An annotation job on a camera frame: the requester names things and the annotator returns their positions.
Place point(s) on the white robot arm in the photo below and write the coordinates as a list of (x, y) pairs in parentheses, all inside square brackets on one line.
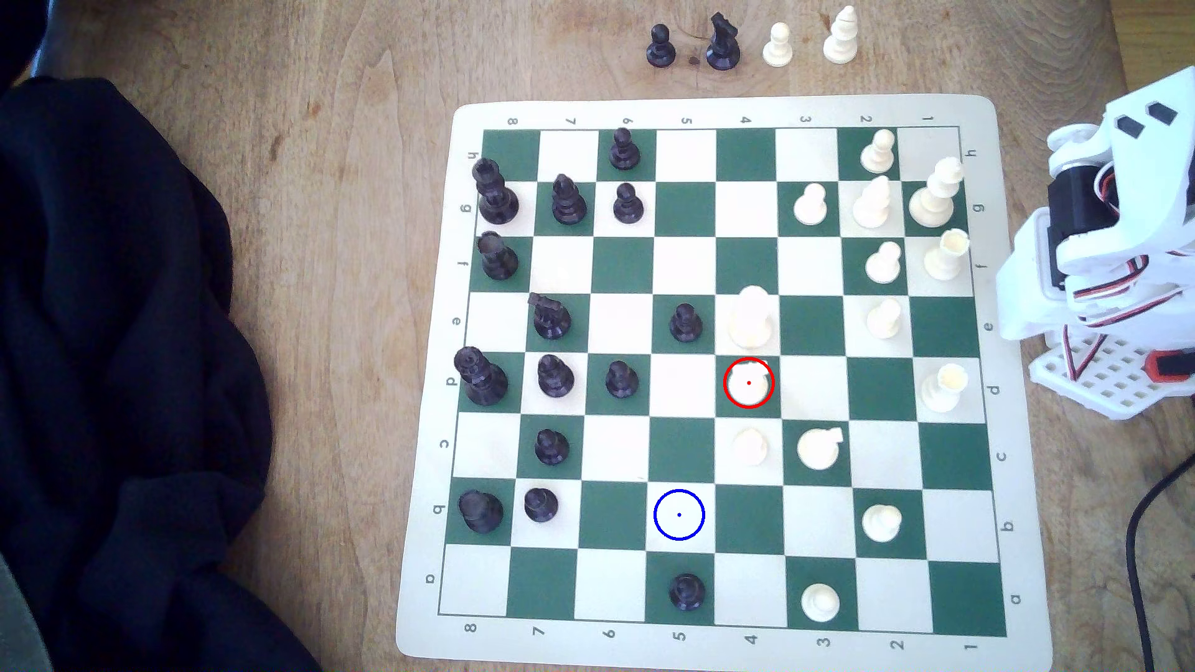
[(1027, 280)]

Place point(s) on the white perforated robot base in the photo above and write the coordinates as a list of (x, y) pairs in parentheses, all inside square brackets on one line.
[(1111, 378)]

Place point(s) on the black knight chess piece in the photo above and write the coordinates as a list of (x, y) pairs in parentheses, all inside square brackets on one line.
[(723, 47), (551, 319)]

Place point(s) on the black pawn chess piece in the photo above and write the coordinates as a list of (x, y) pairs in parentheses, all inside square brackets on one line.
[(622, 381), (552, 448), (541, 506), (629, 205), (555, 378), (660, 48), (688, 593), (625, 151), (686, 324)]

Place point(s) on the black queen chess piece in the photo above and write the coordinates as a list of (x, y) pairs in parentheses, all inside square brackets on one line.
[(483, 379)]

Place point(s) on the black rook chess piece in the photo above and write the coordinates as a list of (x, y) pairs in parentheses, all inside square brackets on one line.
[(482, 512), (498, 259)]

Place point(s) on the black bishop chess piece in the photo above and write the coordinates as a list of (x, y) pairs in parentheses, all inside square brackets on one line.
[(569, 203)]

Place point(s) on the green cream chess board mat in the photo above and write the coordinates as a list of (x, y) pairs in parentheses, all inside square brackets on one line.
[(686, 210)]

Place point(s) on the tall white chess piece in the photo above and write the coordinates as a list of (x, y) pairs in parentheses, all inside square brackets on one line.
[(751, 319)]

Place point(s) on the black king chess piece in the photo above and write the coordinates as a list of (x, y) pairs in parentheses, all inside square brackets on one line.
[(497, 198)]

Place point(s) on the white pawn chess piece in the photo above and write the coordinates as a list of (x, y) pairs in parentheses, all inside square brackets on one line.
[(750, 447), (881, 524), (821, 604), (878, 153), (884, 320), (810, 206), (778, 47), (883, 265)]

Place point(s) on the white knight chess piece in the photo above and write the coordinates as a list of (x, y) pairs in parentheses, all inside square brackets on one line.
[(818, 450)]

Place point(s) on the white bishop chess piece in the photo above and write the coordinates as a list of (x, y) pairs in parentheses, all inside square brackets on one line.
[(872, 205), (841, 39)]

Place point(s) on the white rook chess piece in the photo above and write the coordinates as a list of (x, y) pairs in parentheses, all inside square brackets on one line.
[(947, 257), (943, 389)]

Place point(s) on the white king chess piece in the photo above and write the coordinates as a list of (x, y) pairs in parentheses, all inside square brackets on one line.
[(934, 201)]

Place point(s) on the black cloth garment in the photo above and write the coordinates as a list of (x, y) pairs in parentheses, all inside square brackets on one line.
[(112, 327)]

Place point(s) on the red black clamp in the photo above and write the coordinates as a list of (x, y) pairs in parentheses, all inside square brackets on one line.
[(1167, 369)]

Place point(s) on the grey fabric item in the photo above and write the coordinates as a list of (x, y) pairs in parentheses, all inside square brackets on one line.
[(14, 621)]

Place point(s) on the dark blue fabric item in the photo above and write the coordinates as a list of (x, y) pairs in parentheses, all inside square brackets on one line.
[(17, 33)]

